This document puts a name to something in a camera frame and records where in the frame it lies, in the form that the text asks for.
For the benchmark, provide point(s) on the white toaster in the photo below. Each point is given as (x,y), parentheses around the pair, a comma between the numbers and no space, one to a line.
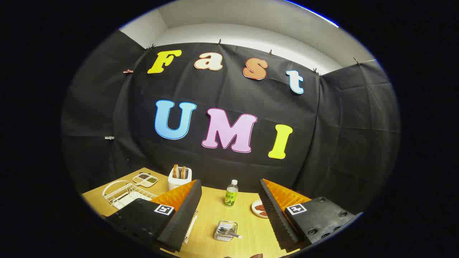
(175,183)

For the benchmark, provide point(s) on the toasted bread slice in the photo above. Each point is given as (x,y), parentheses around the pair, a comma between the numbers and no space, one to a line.
(183,172)
(175,172)

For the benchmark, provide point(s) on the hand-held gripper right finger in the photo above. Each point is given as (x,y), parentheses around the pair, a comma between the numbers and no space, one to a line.
(274,215)

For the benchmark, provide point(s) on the divided white snack tray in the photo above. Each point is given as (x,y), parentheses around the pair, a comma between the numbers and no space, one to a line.
(145,180)

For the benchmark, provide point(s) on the green label drink bottle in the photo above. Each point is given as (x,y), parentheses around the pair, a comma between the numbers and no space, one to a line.
(231,197)

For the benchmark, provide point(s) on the black backdrop cloth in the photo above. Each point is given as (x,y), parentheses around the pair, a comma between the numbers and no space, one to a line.
(233,89)

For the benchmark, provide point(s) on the small white oval plate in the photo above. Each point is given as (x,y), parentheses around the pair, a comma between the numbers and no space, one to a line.
(255,209)

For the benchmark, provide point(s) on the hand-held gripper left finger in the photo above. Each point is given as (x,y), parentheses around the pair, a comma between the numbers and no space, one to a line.
(186,215)

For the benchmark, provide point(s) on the red-brown sausage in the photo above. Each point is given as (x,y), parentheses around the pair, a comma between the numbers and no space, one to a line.
(261,207)
(264,214)

